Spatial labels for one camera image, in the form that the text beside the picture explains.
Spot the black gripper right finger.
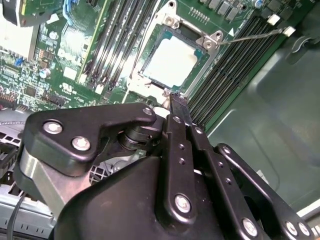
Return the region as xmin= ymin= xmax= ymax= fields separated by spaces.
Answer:
xmin=188 ymin=124 xmax=315 ymax=240

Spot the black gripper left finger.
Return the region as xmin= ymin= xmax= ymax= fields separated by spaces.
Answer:
xmin=17 ymin=93 xmax=199 ymax=225

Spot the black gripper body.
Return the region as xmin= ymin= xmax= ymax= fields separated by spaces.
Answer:
xmin=53 ymin=155 xmax=251 ymax=240

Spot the metal locking lever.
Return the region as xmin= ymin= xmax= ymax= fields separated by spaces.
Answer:
xmin=216 ymin=27 xmax=286 ymax=47
xmin=128 ymin=23 xmax=153 ymax=78

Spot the silver CPU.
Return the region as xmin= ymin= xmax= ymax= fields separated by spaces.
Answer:
xmin=139 ymin=26 xmax=212 ymax=90

